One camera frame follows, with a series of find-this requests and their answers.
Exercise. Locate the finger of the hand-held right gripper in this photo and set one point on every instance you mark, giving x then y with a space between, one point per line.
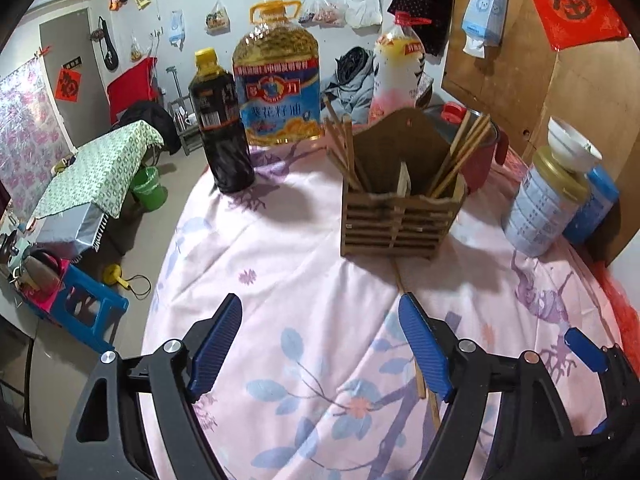
617 430
587 352

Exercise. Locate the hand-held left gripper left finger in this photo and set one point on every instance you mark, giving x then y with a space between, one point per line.
215 350

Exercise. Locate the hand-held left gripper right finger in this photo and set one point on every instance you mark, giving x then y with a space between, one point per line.
425 350

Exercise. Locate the wooden chopstick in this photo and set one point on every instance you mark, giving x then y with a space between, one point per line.
421 382

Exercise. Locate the wooden slatted chopstick holder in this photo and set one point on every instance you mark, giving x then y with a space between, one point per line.
395 225

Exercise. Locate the pile of wooden chopsticks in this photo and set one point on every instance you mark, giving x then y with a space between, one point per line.
348 145

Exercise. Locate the red mesh bag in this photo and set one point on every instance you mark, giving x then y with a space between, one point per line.
622 305

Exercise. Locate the pink floral tablecloth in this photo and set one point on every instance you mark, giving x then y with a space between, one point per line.
300 280

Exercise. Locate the yellow hair dryer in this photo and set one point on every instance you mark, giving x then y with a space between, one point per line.
114 276

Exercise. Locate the blue plastic stool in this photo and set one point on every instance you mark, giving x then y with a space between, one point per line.
100 300

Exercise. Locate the blue plastic container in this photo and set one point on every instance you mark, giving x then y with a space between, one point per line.
597 205

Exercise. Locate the pale blue tin can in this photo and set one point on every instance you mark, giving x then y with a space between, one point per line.
537 210

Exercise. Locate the pink plastic stool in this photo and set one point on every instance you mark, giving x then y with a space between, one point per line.
47 307

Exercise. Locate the green plastic bucket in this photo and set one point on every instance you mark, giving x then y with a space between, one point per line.
149 190

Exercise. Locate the red pot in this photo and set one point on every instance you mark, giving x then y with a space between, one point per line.
480 165

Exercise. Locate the kettle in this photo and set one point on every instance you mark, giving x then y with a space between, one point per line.
37 272

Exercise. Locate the dark soy sauce bottle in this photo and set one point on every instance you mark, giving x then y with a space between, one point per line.
225 150

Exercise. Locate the white bowl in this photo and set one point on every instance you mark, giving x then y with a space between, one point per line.
570 145

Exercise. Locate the green patterned tablecloth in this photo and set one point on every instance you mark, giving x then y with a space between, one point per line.
100 170

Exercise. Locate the small metal stool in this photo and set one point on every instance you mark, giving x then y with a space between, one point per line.
186 127

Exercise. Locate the black jacket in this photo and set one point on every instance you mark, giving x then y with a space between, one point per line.
155 122

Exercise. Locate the large cooking oil bottle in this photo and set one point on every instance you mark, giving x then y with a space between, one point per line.
277 95

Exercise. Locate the grey door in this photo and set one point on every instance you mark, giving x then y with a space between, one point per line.
75 125

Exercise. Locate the wooden cabinet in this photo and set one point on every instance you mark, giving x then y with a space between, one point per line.
535 90

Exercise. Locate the red cloth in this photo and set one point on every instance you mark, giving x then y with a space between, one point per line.
132 87

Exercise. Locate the grey padded jacket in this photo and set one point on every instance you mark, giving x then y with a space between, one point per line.
350 85

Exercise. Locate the red-capped plastic bottle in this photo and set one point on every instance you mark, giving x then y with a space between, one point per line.
397 75

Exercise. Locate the pink floral curtain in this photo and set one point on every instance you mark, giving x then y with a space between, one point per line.
25 135

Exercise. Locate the red paper door decoration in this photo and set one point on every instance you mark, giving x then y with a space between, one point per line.
67 86

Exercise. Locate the black hanging bag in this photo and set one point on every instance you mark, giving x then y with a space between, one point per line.
107 50

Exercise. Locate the pale blue hanging bag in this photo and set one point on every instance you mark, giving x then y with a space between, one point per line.
176 27

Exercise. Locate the small clear plastic bag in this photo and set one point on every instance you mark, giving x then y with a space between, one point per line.
217 17

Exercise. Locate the white plastic bag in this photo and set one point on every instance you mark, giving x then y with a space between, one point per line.
362 12

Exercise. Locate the blue white tissue pack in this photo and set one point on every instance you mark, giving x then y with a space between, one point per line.
482 10

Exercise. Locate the dark floral hanging cloth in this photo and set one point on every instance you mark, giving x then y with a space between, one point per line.
425 0

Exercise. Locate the clear plastic bag with snacks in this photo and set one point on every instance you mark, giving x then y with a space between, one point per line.
322 10

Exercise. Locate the red square wall poster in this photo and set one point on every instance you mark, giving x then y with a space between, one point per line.
570 2

